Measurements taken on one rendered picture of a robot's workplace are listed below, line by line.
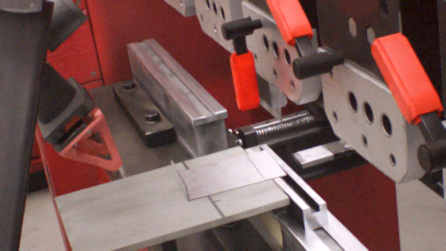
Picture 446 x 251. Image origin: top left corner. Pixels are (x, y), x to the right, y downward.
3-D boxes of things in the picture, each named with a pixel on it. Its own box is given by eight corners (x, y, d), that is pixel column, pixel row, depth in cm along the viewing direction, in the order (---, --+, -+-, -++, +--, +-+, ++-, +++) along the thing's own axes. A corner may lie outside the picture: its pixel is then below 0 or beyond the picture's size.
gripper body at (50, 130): (81, 85, 108) (40, 44, 105) (96, 110, 99) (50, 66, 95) (44, 121, 108) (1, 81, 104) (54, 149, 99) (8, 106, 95)
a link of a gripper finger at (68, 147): (131, 134, 109) (79, 83, 105) (143, 155, 102) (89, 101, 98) (91, 171, 109) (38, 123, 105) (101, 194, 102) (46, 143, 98)
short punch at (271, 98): (246, 99, 114) (235, 31, 111) (260, 96, 115) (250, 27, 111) (274, 125, 105) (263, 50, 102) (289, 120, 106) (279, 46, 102)
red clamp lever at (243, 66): (233, 109, 92) (219, 22, 88) (269, 100, 93) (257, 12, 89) (239, 115, 91) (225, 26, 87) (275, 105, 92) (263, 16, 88)
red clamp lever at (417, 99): (367, 34, 55) (434, 165, 51) (423, 20, 56) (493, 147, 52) (361, 50, 57) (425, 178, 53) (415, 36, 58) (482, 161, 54)
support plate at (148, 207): (55, 203, 115) (54, 196, 114) (241, 152, 121) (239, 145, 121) (77, 267, 99) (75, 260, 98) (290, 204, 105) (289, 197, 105)
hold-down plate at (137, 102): (114, 98, 183) (111, 85, 182) (139, 92, 184) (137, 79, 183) (148, 149, 156) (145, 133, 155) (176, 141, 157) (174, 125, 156)
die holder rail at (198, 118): (134, 85, 189) (126, 44, 185) (160, 79, 190) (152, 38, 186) (201, 171, 144) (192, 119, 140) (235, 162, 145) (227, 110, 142)
